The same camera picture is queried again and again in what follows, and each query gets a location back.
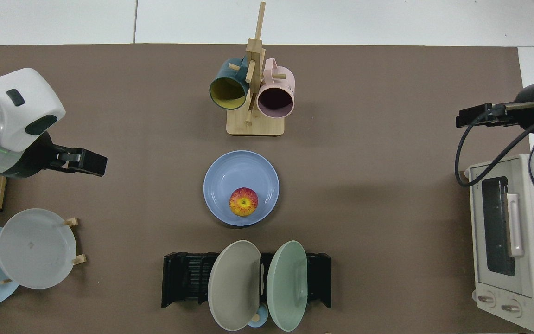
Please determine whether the red yellow apple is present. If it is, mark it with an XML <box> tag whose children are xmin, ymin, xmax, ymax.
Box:
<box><xmin>229</xmin><ymin>187</ymin><xmax>259</xmax><ymax>217</ymax></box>

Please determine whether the beige plate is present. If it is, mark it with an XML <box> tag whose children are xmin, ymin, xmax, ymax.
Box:
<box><xmin>207</xmin><ymin>240</ymin><xmax>262</xmax><ymax>331</ymax></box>

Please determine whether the dark teal cup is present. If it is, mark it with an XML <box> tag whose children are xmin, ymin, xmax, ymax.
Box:
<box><xmin>209</xmin><ymin>57</ymin><xmax>251</xmax><ymax>110</ymax></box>

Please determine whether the grey plate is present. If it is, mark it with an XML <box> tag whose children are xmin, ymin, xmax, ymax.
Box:
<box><xmin>0</xmin><ymin>208</ymin><xmax>77</xmax><ymax>289</ymax></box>

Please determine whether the small blue round thing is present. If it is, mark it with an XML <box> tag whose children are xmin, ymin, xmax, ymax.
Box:
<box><xmin>248</xmin><ymin>304</ymin><xmax>268</xmax><ymax>328</ymax></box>

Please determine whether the pink cup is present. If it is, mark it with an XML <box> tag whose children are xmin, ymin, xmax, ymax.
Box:
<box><xmin>256</xmin><ymin>58</ymin><xmax>295</xmax><ymax>118</ymax></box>

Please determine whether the pale green plate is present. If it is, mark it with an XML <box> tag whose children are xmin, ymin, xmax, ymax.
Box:
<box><xmin>267</xmin><ymin>240</ymin><xmax>308</xmax><ymax>332</ymax></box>

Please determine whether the black dish rack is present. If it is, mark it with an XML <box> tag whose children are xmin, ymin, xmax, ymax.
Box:
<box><xmin>161</xmin><ymin>252</ymin><xmax>331</xmax><ymax>309</ymax></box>

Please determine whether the pale toaster oven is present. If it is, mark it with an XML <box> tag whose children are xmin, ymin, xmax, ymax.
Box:
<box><xmin>464</xmin><ymin>154</ymin><xmax>534</xmax><ymax>332</ymax></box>

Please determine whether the brown table cloth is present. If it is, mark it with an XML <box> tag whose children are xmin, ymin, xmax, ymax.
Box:
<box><xmin>0</xmin><ymin>44</ymin><xmax>532</xmax><ymax>334</ymax></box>

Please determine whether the wooden cup stand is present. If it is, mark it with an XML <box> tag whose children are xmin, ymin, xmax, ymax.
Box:
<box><xmin>226</xmin><ymin>1</ymin><xmax>286</xmax><ymax>136</ymax></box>

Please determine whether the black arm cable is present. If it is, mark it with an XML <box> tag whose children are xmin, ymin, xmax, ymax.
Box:
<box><xmin>455</xmin><ymin>108</ymin><xmax>534</xmax><ymax>186</ymax></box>

